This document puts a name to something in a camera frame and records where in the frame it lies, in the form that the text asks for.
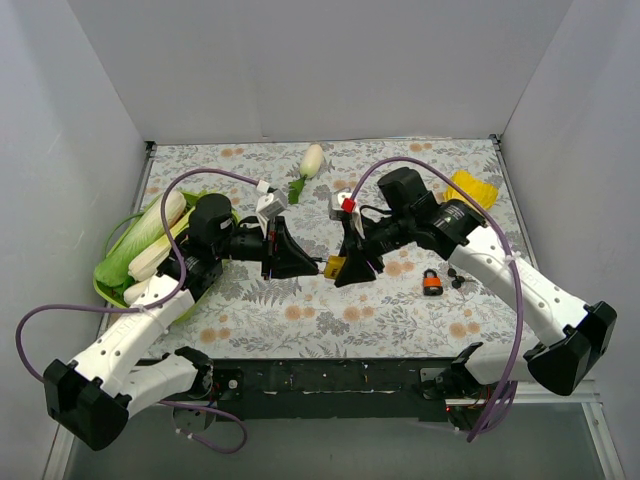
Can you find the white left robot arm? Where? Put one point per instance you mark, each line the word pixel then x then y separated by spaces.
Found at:
pixel 101 388

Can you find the celery stalk bundle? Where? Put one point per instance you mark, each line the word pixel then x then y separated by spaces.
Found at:
pixel 144 266

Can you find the orange padlock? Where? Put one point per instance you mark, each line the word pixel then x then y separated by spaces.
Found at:
pixel 431 284

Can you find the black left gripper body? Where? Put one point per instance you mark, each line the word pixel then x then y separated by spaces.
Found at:
pixel 270 250

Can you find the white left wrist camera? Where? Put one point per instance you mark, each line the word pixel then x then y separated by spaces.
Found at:
pixel 272 202

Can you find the green plastic basket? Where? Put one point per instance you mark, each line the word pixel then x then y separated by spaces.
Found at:
pixel 114 295

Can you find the green napa cabbage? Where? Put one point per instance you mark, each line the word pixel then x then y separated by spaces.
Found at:
pixel 114 269

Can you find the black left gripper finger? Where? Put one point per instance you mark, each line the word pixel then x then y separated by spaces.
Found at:
pixel 287 253
pixel 290 270

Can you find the black keys of orange padlock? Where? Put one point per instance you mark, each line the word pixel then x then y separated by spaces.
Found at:
pixel 459 280

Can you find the floral table mat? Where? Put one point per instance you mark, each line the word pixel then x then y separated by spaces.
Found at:
pixel 245 316

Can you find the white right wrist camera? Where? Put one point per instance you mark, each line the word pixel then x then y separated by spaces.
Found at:
pixel 342 207

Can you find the yellow padlock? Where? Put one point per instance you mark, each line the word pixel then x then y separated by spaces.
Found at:
pixel 333 266

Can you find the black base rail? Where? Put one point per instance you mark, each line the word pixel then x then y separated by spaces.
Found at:
pixel 345 388

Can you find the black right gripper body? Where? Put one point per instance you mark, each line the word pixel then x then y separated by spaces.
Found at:
pixel 361 243

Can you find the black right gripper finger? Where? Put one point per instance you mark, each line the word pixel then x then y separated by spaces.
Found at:
pixel 345 279
pixel 352 252

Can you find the white radish with leaves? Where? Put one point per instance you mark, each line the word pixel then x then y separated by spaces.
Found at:
pixel 309 167

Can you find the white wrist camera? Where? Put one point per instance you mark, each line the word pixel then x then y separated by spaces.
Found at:
pixel 272 202
pixel 342 207

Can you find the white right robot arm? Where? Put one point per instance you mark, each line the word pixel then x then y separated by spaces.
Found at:
pixel 570 335

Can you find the yellow napa cabbage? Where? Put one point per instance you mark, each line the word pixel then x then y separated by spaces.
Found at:
pixel 484 194

